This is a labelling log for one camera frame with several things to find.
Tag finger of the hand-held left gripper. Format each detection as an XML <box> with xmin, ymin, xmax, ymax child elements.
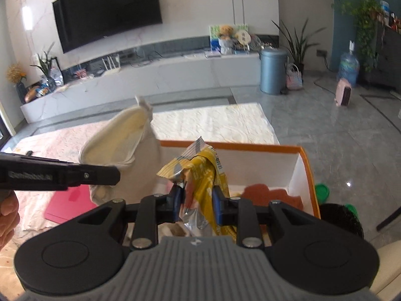
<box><xmin>64</xmin><ymin>163</ymin><xmax>121</xmax><ymax>186</ymax></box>

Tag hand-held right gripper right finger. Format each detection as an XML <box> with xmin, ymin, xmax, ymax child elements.
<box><xmin>212</xmin><ymin>186</ymin><xmax>323</xmax><ymax>248</ymax></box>

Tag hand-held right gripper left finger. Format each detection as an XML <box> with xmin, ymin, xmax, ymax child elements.
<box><xmin>73</xmin><ymin>184</ymin><xmax>185</xmax><ymax>249</ymax></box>

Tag yellow snack packet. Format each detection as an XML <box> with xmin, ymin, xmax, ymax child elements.
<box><xmin>156</xmin><ymin>136</ymin><xmax>239</xmax><ymax>237</ymax></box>

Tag pale yellow cloth bag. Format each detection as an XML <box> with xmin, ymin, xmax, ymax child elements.
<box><xmin>78</xmin><ymin>96</ymin><xmax>163</xmax><ymax>204</ymax></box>

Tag brown sponge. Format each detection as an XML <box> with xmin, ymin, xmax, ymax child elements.
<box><xmin>241</xmin><ymin>182</ymin><xmax>304</xmax><ymax>212</ymax></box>

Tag orange cardboard box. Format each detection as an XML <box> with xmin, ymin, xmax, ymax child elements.
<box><xmin>125</xmin><ymin>140</ymin><xmax>322</xmax><ymax>247</ymax></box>

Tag person's left hand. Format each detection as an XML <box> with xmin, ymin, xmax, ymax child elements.
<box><xmin>0</xmin><ymin>191</ymin><xmax>20</xmax><ymax>253</ymax></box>

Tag pink lace tablecloth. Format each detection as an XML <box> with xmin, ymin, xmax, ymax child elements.
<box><xmin>0</xmin><ymin>102</ymin><xmax>281</xmax><ymax>276</ymax></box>

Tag golden brown ornament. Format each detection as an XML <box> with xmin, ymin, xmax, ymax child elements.
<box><xmin>24</xmin><ymin>85</ymin><xmax>39</xmax><ymax>102</ymax></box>

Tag dried yellow flowers in vase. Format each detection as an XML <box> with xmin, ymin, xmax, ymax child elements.
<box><xmin>7</xmin><ymin>64</ymin><xmax>29</xmax><ymax>102</ymax></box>

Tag green plant in glass vase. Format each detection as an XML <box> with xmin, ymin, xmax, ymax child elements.
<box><xmin>31</xmin><ymin>42</ymin><xmax>61</xmax><ymax>92</ymax></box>

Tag white plastic bag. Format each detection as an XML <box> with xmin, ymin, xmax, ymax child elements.
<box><xmin>52</xmin><ymin>66</ymin><xmax>65</xmax><ymax>85</ymax></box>

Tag green plastic lid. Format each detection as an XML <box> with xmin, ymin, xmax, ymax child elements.
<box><xmin>315</xmin><ymin>183</ymin><xmax>331</xmax><ymax>204</ymax></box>

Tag white router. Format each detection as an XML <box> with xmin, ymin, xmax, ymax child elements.
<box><xmin>101</xmin><ymin>56</ymin><xmax>122</xmax><ymax>76</ymax></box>

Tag white marble tv console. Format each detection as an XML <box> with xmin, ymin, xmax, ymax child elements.
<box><xmin>19</xmin><ymin>33</ymin><xmax>279</xmax><ymax>124</ymax></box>

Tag black mesh basket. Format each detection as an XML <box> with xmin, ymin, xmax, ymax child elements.
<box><xmin>320</xmin><ymin>203</ymin><xmax>365</xmax><ymax>240</ymax></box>

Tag grey metal trash can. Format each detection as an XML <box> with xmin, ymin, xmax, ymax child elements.
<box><xmin>259</xmin><ymin>48</ymin><xmax>289</xmax><ymax>95</ymax></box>

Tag pink woven basket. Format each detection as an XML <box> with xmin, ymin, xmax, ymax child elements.
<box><xmin>286</xmin><ymin>63</ymin><xmax>304</xmax><ymax>91</ymax></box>

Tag teddy bear bouquet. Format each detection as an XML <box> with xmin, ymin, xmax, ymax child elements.
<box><xmin>219</xmin><ymin>25</ymin><xmax>235</xmax><ymax>54</ymax></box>

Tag black television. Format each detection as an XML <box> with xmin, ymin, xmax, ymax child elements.
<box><xmin>52</xmin><ymin>0</ymin><xmax>163</xmax><ymax>54</ymax></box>

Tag teddy bear display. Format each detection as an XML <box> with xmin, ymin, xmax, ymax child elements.
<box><xmin>209</xmin><ymin>23</ymin><xmax>249</xmax><ymax>51</ymax></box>

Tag pink heater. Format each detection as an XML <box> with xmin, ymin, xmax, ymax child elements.
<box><xmin>335</xmin><ymin>79</ymin><xmax>352</xmax><ymax>106</ymax></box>

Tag round paper fan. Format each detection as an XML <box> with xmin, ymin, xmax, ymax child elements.
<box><xmin>234</xmin><ymin>30</ymin><xmax>252</xmax><ymax>45</ymax></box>

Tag tall potted plant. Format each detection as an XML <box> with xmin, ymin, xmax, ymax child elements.
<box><xmin>272</xmin><ymin>19</ymin><xmax>326</xmax><ymax>72</ymax></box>

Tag blue water jug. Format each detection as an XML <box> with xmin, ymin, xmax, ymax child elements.
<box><xmin>337</xmin><ymin>41</ymin><xmax>360</xmax><ymax>86</ymax></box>

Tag dark cabinet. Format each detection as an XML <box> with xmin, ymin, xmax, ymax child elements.
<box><xmin>360</xmin><ymin>22</ymin><xmax>401</xmax><ymax>93</ymax></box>

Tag green ivy plant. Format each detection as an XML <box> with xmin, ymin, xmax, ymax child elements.
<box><xmin>301</xmin><ymin>0</ymin><xmax>386</xmax><ymax>72</ymax></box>

